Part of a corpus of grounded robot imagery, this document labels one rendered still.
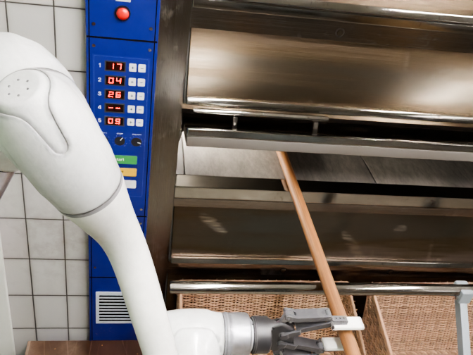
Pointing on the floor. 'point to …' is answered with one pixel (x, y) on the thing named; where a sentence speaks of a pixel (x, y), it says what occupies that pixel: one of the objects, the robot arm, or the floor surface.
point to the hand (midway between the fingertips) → (344, 333)
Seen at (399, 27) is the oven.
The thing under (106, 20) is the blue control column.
